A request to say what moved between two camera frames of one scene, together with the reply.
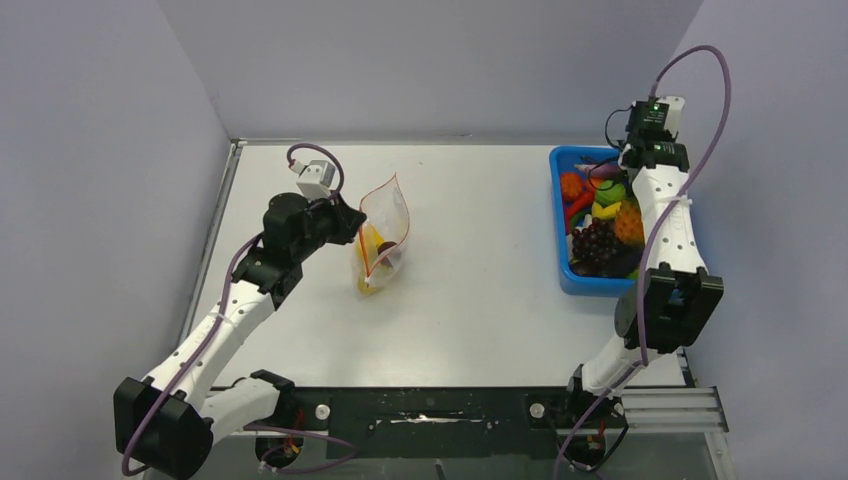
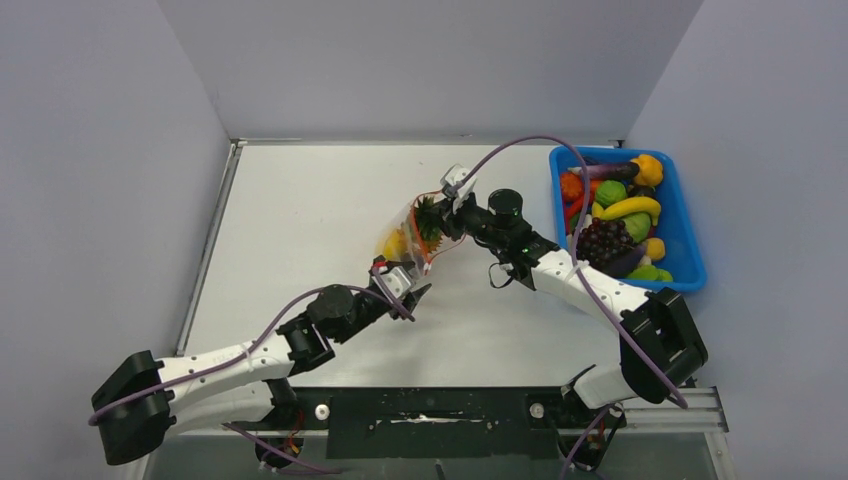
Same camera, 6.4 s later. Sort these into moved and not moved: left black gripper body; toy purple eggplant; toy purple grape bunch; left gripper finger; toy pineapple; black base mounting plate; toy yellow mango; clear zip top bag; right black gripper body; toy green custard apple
Moved: right black gripper body; toy yellow mango; left gripper finger; toy pineapple; clear zip top bag; left black gripper body
Not moved: toy purple grape bunch; toy green custard apple; toy purple eggplant; black base mounting plate
